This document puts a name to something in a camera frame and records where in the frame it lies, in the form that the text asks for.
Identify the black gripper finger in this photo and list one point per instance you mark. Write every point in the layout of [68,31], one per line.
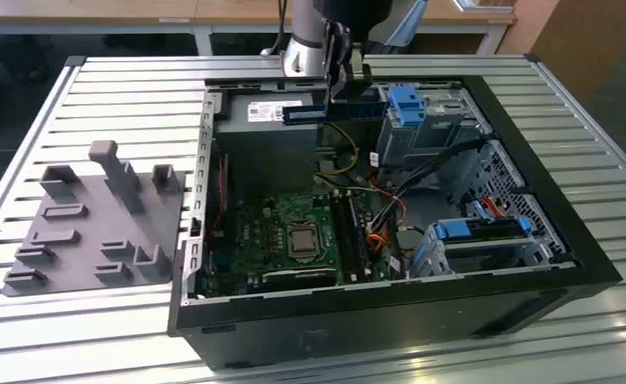
[356,80]
[333,60]

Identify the blue RAM stick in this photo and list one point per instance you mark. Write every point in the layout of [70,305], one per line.
[301,114]
[359,236]

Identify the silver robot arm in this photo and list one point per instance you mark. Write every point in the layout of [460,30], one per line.
[304,24]

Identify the black RAM slot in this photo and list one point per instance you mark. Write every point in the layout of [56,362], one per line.
[353,236]
[341,236]

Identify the white-clipped RAM slot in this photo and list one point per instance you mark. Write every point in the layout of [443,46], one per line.
[345,236]

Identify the pale blue teach pendant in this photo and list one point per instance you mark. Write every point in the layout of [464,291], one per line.
[403,28]

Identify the blue disk carrier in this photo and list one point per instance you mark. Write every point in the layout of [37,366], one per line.
[405,104]
[451,231]

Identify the tall grey drive cage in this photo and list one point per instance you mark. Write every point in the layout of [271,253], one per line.
[413,140]

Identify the white label tag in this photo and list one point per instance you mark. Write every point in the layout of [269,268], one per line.
[373,159]

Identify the grey metal power supply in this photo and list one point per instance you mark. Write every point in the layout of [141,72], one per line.
[269,152]

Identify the green motherboard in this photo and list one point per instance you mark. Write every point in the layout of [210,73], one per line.
[285,208]

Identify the wooden cabinet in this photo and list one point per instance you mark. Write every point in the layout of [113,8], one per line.
[584,32]

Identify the silver CPU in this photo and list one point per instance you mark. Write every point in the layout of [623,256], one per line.
[303,240]

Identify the blue port connector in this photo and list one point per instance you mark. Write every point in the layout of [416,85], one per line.
[221,264]

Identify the low grey drive cage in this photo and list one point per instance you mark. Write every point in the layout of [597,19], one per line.
[531,248]

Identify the black PC case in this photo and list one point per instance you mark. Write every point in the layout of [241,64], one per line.
[344,332]

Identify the grey plastic parts rack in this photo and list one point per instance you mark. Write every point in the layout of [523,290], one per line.
[88,248]

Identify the wooden desk white frame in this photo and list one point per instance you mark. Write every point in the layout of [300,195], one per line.
[130,8]

